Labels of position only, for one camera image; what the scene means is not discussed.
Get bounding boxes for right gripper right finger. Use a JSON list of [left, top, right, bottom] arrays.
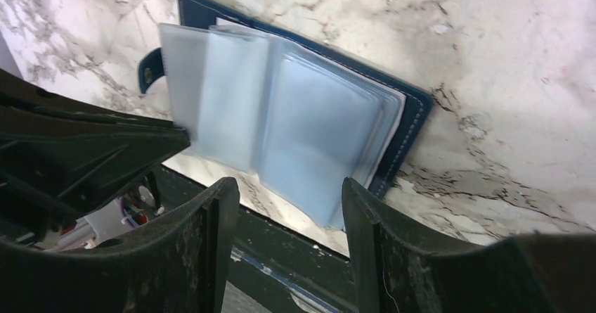
[[342, 178, 595, 312]]

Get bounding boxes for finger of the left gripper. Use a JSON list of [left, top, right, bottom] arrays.
[[1, 70, 175, 129], [1, 116, 190, 236]]

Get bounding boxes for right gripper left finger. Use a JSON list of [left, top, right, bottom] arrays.
[[1, 177, 240, 312]]

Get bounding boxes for navy blue card holder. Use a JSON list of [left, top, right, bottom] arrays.
[[138, 0, 433, 229]]

